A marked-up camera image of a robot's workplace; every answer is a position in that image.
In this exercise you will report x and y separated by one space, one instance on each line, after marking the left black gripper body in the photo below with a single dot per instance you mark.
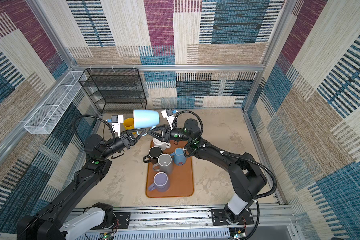
122 143

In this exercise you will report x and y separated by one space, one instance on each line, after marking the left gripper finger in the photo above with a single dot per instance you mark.
133 139
138 133

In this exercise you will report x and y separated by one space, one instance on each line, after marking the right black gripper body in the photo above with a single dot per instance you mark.
176 134

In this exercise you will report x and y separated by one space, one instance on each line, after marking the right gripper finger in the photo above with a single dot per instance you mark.
158 130
158 136

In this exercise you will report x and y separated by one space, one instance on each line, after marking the yellow mug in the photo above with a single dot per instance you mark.
129 124

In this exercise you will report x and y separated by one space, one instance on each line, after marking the light blue mug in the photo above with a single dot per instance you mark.
145 118

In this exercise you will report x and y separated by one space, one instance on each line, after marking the brown plastic tray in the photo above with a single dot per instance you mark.
181 179

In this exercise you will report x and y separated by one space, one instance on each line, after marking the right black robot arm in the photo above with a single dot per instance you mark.
250 179

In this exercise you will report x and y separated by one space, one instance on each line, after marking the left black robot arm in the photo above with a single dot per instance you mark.
50 223

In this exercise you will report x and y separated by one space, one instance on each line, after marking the white mug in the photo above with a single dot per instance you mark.
162 145

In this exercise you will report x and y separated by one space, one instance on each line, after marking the black mug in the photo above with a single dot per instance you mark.
154 153

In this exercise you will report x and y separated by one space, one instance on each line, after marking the teal blue mug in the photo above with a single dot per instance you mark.
178 157

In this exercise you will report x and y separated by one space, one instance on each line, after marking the grey mug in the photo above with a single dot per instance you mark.
164 164

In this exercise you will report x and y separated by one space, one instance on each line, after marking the purple mug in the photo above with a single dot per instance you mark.
161 182

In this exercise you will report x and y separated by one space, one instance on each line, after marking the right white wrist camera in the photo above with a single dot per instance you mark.
170 115

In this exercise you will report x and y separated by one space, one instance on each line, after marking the black wire shelf rack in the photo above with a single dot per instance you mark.
114 90

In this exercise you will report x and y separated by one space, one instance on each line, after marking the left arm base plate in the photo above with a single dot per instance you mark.
119 220

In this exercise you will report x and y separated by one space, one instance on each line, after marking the white wire mesh basket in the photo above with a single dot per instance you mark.
46 117

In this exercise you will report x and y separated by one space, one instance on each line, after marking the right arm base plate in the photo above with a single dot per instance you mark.
220 219

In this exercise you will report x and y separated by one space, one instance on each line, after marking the aluminium mounting rail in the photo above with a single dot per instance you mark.
274 222

